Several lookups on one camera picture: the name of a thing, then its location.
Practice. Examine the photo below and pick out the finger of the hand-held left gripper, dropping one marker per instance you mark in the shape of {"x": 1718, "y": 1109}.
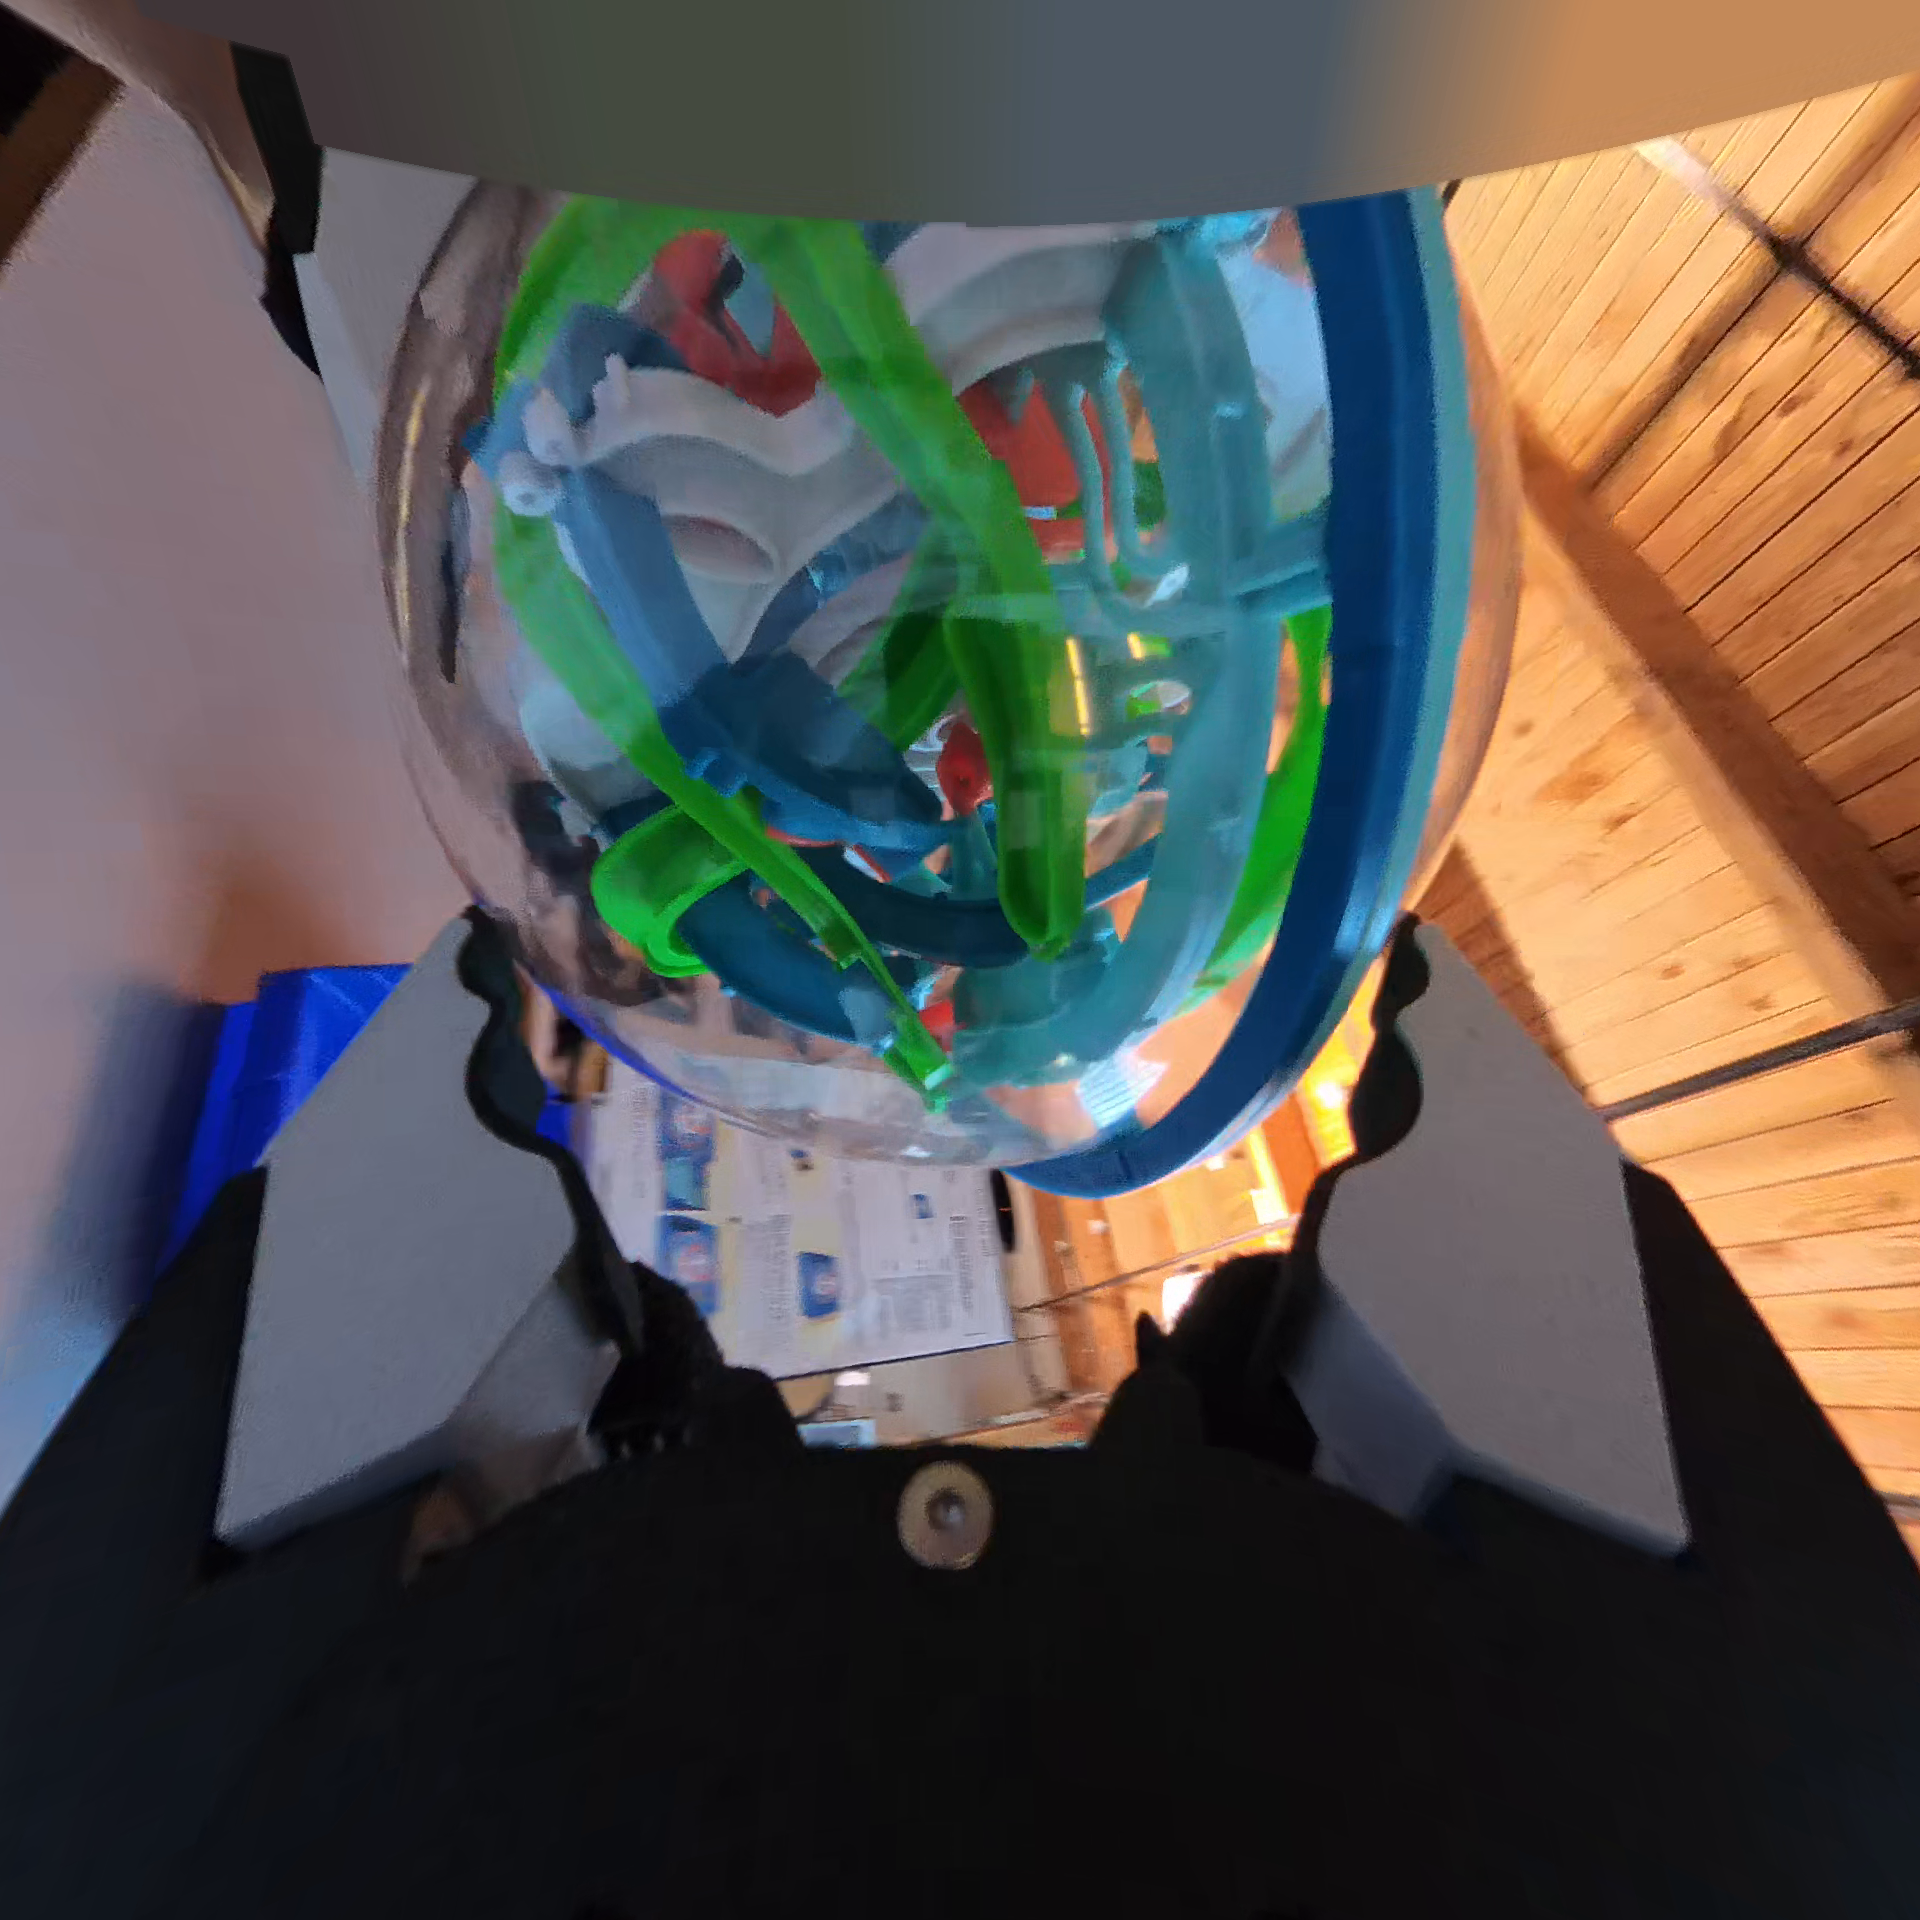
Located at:
{"x": 368, "y": 271}

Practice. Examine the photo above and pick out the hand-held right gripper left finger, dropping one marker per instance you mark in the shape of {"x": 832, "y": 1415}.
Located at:
{"x": 389, "y": 1261}

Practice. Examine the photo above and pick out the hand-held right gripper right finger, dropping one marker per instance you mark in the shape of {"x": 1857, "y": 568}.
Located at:
{"x": 1499, "y": 1261}

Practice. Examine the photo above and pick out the clear plastic maze ball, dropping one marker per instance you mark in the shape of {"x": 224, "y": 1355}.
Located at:
{"x": 902, "y": 674}

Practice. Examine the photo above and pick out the blue plastic bin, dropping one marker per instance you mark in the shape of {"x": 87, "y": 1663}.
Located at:
{"x": 301, "y": 1021}

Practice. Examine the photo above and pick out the printed instruction sheet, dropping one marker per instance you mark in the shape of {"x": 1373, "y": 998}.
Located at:
{"x": 840, "y": 1261}

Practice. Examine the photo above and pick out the black metal rail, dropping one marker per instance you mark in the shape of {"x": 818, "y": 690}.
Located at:
{"x": 1769, "y": 1059}

